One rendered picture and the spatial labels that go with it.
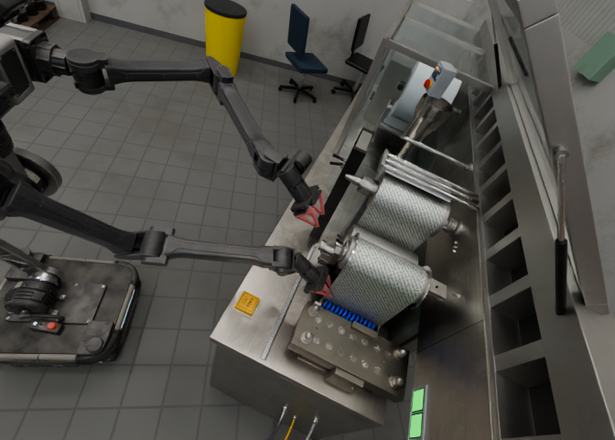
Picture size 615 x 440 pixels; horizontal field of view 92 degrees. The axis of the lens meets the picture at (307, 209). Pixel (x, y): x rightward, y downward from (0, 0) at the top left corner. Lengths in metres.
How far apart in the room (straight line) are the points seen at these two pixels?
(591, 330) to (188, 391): 1.80
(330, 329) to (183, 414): 1.14
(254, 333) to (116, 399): 1.07
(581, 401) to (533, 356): 0.11
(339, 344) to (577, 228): 0.76
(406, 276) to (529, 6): 0.73
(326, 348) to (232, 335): 0.33
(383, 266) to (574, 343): 0.47
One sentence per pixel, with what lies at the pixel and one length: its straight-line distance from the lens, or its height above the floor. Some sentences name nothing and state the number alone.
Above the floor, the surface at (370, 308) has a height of 1.10.
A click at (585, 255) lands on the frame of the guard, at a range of 0.63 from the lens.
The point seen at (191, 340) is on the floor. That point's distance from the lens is 2.10.
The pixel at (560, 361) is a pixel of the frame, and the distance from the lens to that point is 0.70.
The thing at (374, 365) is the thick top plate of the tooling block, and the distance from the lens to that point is 1.13.
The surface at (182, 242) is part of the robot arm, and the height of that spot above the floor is 1.22.
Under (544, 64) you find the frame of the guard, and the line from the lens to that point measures 0.45.
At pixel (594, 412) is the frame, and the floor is 1.64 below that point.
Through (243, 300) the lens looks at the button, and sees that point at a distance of 1.18.
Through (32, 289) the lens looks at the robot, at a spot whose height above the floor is 0.42.
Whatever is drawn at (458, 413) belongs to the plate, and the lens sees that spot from 0.86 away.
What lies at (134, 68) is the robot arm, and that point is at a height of 1.48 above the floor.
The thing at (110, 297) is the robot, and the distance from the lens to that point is 1.99.
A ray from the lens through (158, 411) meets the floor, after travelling 2.04.
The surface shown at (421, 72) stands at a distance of 1.67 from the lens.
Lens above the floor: 2.01
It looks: 47 degrees down
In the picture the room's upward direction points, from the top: 24 degrees clockwise
